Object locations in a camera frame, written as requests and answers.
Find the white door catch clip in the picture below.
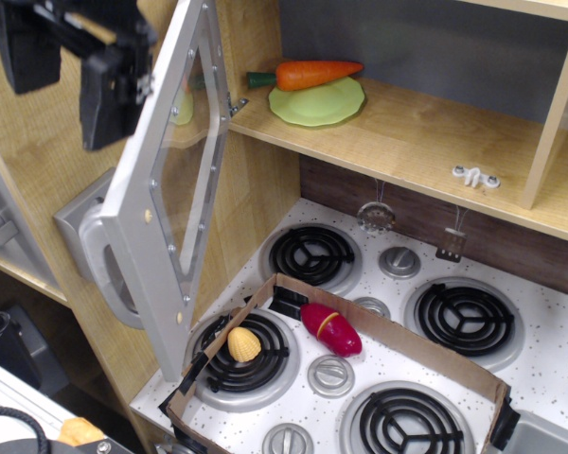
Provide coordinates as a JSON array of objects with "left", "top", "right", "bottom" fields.
[{"left": 452, "top": 166, "right": 501, "bottom": 189}]

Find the silver toy microwave door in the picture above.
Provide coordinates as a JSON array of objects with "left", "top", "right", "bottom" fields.
[{"left": 79, "top": 1, "right": 231, "bottom": 382}]

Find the back grey stove knob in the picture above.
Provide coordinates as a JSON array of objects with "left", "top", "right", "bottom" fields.
[{"left": 379, "top": 246, "right": 421, "bottom": 279}]

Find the hanging toy spatula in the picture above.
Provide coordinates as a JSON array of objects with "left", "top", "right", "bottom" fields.
[{"left": 435, "top": 206, "right": 469, "bottom": 263}]

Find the grey toy sink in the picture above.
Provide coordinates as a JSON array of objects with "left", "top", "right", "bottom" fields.
[{"left": 503, "top": 410, "right": 568, "bottom": 454}]

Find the round hanging toy skimmer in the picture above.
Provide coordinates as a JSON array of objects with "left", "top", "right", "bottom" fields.
[{"left": 356, "top": 180, "right": 397, "bottom": 234}]

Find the middle grey stove knob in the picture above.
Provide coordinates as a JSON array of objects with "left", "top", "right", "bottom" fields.
[{"left": 353, "top": 296, "right": 391, "bottom": 319}]

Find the black cable loop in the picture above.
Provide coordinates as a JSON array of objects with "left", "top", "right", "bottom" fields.
[{"left": 0, "top": 405, "right": 53, "bottom": 454}]

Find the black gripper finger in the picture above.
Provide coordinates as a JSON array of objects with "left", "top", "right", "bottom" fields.
[
  {"left": 0, "top": 13, "right": 62, "bottom": 95},
  {"left": 80, "top": 44, "right": 152, "bottom": 151}
]

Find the stove burner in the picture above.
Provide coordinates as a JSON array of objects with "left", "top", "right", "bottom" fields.
[
  {"left": 403, "top": 276, "right": 525, "bottom": 373},
  {"left": 195, "top": 309, "right": 300, "bottom": 412},
  {"left": 257, "top": 223, "right": 363, "bottom": 296},
  {"left": 338, "top": 380, "right": 476, "bottom": 454}
]

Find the grey stove knob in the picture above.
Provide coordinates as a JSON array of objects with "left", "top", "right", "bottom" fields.
[
  {"left": 379, "top": 246, "right": 421, "bottom": 279},
  {"left": 307, "top": 355, "right": 355, "bottom": 399},
  {"left": 262, "top": 423, "right": 314, "bottom": 454},
  {"left": 353, "top": 296, "right": 391, "bottom": 319}
]

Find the front right stove burner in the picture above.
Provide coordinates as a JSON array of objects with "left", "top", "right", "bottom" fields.
[{"left": 338, "top": 380, "right": 476, "bottom": 454}]

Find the orange toy carrot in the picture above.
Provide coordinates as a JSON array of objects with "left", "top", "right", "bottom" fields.
[{"left": 246, "top": 61, "right": 364, "bottom": 92}]

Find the light green toy plate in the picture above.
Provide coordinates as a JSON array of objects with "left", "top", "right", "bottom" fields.
[{"left": 268, "top": 77, "right": 365, "bottom": 128}]

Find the back left stove burner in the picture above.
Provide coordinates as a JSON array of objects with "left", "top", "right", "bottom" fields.
[{"left": 257, "top": 223, "right": 363, "bottom": 296}]

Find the red toy sweet potato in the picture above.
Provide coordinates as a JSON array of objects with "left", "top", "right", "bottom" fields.
[{"left": 300, "top": 303, "right": 363, "bottom": 358}]

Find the centre grey stove knob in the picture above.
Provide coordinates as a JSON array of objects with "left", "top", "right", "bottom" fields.
[{"left": 307, "top": 355, "right": 355, "bottom": 399}]

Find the grey wall phone holder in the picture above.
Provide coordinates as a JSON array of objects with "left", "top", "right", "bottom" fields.
[{"left": 53, "top": 167, "right": 115, "bottom": 282}]

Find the orange toy food piece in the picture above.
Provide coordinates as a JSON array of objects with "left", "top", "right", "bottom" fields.
[{"left": 57, "top": 417, "right": 105, "bottom": 446}]

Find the brown cardboard barrier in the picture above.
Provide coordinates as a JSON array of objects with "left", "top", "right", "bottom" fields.
[{"left": 161, "top": 274, "right": 520, "bottom": 453}]

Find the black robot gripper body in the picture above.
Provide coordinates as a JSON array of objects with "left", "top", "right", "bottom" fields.
[{"left": 0, "top": 1, "right": 157, "bottom": 57}]

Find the back right stove burner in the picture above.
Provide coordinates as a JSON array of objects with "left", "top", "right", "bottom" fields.
[{"left": 403, "top": 276, "right": 525, "bottom": 373}]

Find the front left stove burner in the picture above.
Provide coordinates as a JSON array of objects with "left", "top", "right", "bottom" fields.
[{"left": 195, "top": 309, "right": 300, "bottom": 412}]

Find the black device on floor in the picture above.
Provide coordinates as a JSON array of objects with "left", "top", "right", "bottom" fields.
[{"left": 0, "top": 305, "right": 69, "bottom": 396}]

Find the front grey stove knob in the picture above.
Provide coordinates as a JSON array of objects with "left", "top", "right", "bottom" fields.
[{"left": 262, "top": 423, "right": 314, "bottom": 454}]

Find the yellow toy corn piece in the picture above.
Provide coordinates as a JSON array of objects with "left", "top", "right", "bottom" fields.
[{"left": 227, "top": 326, "right": 262, "bottom": 362}]

